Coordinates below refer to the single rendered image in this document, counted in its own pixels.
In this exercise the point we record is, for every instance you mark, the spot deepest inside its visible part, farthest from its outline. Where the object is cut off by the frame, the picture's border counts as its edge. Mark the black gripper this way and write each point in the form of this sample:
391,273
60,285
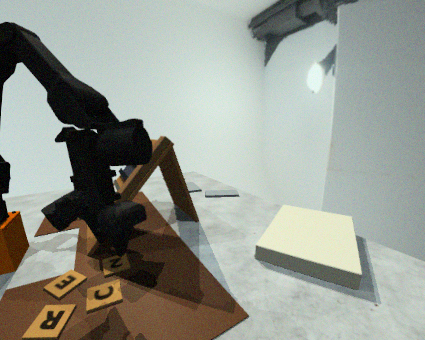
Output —
114,220

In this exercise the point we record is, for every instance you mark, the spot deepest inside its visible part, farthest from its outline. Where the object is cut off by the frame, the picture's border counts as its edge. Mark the grey flat rectangular tile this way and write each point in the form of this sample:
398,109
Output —
192,187
221,193

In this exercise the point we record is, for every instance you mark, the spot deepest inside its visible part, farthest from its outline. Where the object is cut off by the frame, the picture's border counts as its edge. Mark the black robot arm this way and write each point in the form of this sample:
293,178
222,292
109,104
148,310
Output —
73,102

